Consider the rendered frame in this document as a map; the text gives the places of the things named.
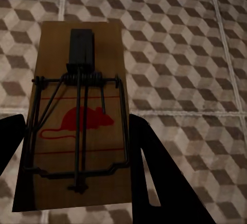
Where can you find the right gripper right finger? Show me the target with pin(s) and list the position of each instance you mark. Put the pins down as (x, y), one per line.
(179, 203)

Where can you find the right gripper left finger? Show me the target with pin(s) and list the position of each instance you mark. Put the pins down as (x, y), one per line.
(12, 132)

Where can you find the mousetrap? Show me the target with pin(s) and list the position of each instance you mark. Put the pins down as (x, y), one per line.
(76, 149)

